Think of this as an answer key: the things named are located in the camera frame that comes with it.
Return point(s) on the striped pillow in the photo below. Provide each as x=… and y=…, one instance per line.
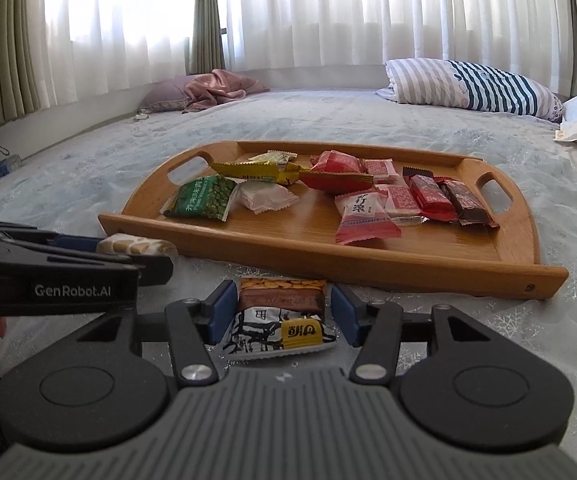
x=468, y=85

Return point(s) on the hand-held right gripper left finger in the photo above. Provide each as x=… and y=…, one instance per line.
x=218, y=312

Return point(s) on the red brown chocolate bar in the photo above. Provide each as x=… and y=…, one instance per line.
x=431, y=197

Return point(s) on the purple pillow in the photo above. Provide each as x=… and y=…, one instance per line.
x=168, y=95

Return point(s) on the black white yellow snack packet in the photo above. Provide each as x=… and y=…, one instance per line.
x=268, y=334

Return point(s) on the large red snack bag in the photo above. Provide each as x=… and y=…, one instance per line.
x=336, y=167

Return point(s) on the green snack packet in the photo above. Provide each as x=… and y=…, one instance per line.
x=201, y=197

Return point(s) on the small red snack packet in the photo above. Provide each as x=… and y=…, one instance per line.
x=381, y=170

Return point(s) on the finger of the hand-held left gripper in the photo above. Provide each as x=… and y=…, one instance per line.
x=156, y=269
x=73, y=243

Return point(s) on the light blue bedspread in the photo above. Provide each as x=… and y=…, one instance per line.
x=68, y=180

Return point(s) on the gold snack packet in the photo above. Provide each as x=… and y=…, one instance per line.
x=273, y=158

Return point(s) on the dark brown snack bar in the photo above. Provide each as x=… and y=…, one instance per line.
x=468, y=202

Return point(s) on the pink cloth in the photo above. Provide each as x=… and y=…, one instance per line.
x=223, y=87

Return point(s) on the white translucent snack packet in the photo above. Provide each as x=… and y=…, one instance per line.
x=266, y=195

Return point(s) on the white sheer curtain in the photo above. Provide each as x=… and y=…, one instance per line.
x=343, y=10

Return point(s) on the clear water bottle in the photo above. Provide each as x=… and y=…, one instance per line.
x=7, y=166

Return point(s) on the small silver object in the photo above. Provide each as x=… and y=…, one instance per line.
x=141, y=115

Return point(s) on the beige nougat snack packet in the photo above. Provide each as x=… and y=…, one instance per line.
x=133, y=246

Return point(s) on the red white printed snack packet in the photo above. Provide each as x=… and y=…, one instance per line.
x=363, y=215

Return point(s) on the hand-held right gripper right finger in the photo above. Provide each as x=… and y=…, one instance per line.
x=346, y=315

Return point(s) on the brown cracker snack packet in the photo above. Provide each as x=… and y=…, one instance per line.
x=281, y=297

